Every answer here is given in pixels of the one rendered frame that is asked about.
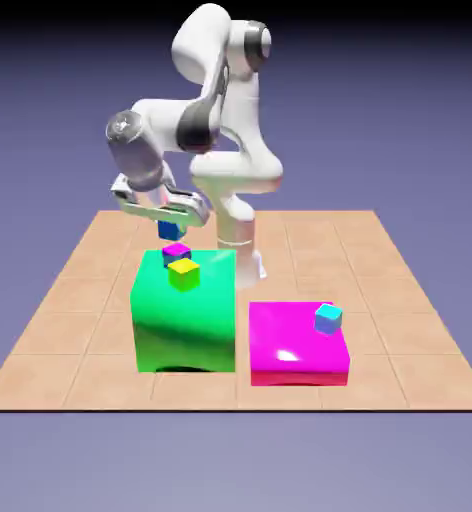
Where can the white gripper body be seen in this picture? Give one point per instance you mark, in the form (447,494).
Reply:
(180,211)

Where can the small blue cube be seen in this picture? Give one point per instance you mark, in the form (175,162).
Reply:
(168,230)

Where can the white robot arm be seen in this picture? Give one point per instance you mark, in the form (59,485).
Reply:
(236,120)

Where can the small purple cube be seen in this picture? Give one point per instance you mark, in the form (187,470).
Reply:
(176,250)

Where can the small yellow cube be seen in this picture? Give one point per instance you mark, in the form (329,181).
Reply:
(184,274)

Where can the small cyan cube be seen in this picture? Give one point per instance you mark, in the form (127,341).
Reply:
(328,318)

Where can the large green box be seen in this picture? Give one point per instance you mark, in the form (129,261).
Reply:
(184,316)

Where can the large magenta box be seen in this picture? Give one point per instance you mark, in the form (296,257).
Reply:
(292,344)

